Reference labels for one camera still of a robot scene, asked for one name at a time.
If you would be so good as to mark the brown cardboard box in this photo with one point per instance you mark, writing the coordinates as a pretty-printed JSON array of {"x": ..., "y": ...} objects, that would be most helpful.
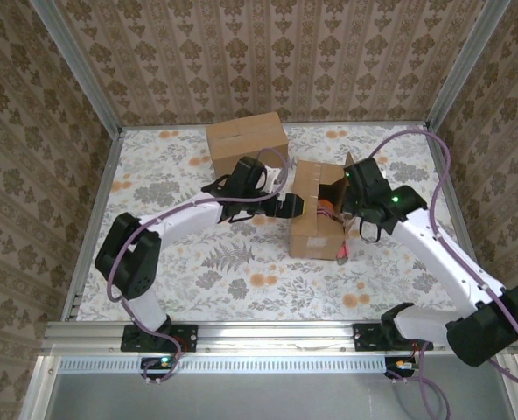
[{"x": 241, "y": 135}]

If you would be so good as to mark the cardboard box with label sticker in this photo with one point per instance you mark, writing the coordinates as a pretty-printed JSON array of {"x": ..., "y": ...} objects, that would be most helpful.
[{"x": 316, "y": 240}]

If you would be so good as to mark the pink utility knife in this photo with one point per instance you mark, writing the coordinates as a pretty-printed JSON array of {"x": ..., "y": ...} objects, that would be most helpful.
[{"x": 343, "y": 251}]

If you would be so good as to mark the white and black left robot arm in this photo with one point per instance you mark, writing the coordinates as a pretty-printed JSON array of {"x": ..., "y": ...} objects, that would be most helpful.
[{"x": 128, "y": 258}]

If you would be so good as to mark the floral table cover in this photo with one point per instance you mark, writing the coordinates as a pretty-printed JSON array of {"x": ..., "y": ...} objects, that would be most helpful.
[{"x": 263, "y": 302}]

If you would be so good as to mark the small black controller board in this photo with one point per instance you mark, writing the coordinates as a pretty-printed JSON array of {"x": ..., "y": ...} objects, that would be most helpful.
[
  {"x": 156, "y": 363},
  {"x": 399, "y": 364}
]

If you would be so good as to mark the grey metal shelf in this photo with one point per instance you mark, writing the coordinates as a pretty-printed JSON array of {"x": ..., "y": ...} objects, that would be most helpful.
[{"x": 263, "y": 398}]

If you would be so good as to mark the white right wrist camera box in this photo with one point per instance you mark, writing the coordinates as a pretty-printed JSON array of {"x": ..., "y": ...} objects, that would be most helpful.
[{"x": 385, "y": 172}]

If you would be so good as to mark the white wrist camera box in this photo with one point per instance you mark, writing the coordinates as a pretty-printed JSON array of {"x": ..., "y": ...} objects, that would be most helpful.
[
  {"x": 275, "y": 174},
  {"x": 385, "y": 172}
]

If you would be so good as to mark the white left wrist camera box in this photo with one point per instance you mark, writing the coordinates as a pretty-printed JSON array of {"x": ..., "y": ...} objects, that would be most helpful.
[{"x": 275, "y": 174}]

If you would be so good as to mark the aluminium table side rail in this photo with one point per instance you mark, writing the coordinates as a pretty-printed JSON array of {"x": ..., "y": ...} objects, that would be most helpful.
[
  {"x": 102, "y": 205},
  {"x": 455, "y": 205}
]

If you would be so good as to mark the aluminium mounting rail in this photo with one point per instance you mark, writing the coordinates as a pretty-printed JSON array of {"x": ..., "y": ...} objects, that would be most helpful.
[{"x": 263, "y": 337}]

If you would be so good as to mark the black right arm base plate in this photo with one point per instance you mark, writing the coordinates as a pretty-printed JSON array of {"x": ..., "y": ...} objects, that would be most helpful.
[{"x": 364, "y": 339}]

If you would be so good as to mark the aluminium frame post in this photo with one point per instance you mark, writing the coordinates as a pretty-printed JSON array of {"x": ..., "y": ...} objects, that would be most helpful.
[
  {"x": 464, "y": 65},
  {"x": 79, "y": 70}
]

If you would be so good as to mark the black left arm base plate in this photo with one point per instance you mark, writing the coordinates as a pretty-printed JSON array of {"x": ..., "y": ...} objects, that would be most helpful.
[{"x": 189, "y": 339}]

